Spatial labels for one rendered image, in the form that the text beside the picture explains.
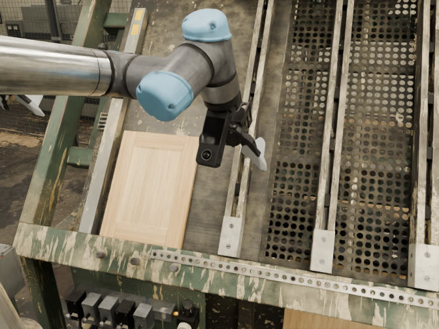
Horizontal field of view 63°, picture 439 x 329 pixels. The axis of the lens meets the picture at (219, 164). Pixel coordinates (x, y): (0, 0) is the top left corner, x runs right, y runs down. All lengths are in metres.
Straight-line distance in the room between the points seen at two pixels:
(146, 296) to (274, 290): 0.44
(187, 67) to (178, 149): 0.80
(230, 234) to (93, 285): 0.54
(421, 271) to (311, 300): 0.32
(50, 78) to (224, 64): 0.27
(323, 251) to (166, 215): 0.54
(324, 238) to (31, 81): 0.90
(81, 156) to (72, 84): 1.01
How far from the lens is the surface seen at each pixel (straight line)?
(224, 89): 0.64
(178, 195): 1.29
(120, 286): 1.36
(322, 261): 1.15
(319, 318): 1.56
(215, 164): 0.67
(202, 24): 0.59
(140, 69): 0.59
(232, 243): 1.17
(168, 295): 1.29
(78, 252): 1.39
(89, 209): 1.40
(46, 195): 1.55
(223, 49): 0.61
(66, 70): 0.56
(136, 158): 1.39
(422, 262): 1.21
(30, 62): 0.54
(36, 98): 1.16
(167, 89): 0.53
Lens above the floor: 1.66
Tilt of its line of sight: 24 degrees down
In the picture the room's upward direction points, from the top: straight up
